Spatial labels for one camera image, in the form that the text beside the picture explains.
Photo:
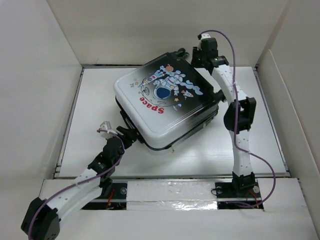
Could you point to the small space-print suitcase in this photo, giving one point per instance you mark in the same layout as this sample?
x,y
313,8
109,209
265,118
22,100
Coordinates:
x,y
165,100

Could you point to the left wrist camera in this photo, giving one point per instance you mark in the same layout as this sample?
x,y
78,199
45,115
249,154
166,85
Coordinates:
x,y
105,129

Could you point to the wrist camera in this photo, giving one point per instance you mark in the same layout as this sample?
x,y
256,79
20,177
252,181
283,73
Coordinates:
x,y
202,37
105,129

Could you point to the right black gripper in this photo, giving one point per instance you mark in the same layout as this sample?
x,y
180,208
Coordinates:
x,y
194,52

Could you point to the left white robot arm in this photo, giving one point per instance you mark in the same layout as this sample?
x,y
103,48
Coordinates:
x,y
44,217

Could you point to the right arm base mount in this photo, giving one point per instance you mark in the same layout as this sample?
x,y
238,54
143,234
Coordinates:
x,y
229,199

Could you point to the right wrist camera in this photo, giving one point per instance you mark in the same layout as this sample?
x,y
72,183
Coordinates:
x,y
202,37

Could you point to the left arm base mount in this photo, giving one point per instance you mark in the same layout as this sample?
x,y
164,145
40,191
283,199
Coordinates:
x,y
113,197

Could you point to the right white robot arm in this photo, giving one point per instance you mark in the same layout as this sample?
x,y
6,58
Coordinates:
x,y
240,112

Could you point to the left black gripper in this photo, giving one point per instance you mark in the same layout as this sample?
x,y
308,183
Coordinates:
x,y
128,140

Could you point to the silver foil tape strip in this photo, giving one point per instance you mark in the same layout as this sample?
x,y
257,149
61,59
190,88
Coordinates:
x,y
170,195

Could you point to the aluminium rail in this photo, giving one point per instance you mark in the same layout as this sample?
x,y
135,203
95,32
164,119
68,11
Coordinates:
x,y
224,176

